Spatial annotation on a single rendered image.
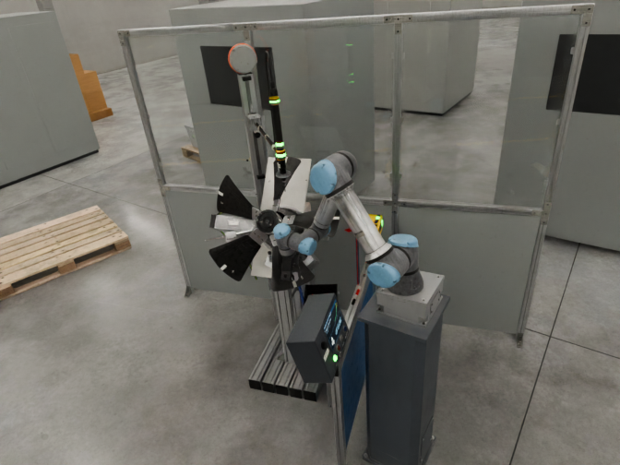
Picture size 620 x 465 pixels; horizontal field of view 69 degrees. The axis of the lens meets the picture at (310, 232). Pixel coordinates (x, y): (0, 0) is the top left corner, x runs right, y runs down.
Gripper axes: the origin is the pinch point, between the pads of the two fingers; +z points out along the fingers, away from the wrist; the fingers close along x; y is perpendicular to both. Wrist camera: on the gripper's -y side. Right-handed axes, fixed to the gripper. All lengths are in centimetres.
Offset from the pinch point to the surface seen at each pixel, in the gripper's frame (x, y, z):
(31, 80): 493, 322, 73
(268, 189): 31, 55, -7
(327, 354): -34, -52, -35
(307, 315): -24, -40, -39
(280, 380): 23, -14, 92
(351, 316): -29.0, -9.5, 10.4
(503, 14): -85, 116, -73
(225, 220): 49, 31, -5
